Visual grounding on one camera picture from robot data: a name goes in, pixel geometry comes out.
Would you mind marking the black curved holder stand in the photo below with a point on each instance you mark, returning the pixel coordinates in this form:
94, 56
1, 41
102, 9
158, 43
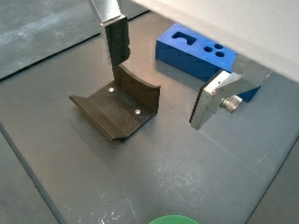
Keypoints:
122, 106

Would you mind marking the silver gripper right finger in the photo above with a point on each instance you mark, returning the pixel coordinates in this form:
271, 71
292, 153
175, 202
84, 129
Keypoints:
220, 91

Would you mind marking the green oval peg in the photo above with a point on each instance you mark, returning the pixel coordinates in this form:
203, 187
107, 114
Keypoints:
174, 219

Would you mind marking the blue foam shape board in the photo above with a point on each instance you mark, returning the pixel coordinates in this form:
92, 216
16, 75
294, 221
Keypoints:
192, 53

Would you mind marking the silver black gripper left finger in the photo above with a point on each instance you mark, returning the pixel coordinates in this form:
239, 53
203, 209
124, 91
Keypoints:
115, 27

